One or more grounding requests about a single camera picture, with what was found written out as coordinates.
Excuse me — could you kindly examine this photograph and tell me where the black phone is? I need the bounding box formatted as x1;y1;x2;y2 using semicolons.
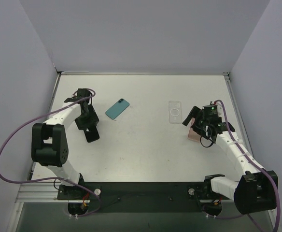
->
84;126;100;143

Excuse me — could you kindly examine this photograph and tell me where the clear phone case black insert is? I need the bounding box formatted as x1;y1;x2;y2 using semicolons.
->
168;101;182;124

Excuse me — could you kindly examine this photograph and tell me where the teal phone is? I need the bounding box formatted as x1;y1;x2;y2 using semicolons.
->
105;98;130;120

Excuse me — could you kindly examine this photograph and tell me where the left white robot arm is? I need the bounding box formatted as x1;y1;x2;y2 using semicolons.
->
31;88;100;199

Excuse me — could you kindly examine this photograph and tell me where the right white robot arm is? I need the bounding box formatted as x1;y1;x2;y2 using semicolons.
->
183;104;278;215

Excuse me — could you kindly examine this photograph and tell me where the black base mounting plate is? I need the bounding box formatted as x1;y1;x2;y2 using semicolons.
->
57;182;222;213

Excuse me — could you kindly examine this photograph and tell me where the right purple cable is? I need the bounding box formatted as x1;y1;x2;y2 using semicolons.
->
214;99;282;232

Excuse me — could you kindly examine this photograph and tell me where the purple cable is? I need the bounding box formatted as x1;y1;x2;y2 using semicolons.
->
214;99;282;232
0;88;102;217

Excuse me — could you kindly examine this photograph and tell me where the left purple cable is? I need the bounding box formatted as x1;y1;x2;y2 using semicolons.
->
0;88;102;217

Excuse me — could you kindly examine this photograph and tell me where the aluminium table frame rail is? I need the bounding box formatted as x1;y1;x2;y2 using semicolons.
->
15;72;255;203

